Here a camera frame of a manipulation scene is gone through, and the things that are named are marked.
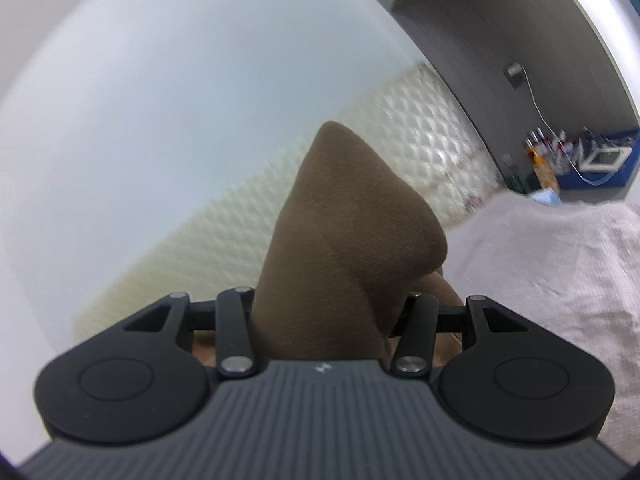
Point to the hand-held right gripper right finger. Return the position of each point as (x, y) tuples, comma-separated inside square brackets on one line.
[(417, 320)]

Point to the grey wall socket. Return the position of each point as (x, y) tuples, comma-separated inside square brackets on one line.
[(513, 75)]

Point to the white box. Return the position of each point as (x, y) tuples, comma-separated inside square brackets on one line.
[(606, 159)]

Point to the brown zip hoodie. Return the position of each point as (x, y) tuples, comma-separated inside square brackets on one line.
[(340, 235)]

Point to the white bed sheet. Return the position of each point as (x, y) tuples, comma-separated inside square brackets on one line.
[(550, 285)]

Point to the cream quilted headboard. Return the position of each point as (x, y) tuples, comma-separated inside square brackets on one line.
[(440, 130)]

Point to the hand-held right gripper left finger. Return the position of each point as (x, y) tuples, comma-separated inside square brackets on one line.
[(234, 325)]

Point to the yellow packet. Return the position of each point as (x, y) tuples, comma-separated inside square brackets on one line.
[(548, 176)]

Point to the blue desk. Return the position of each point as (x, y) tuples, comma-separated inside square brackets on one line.
[(590, 182)]

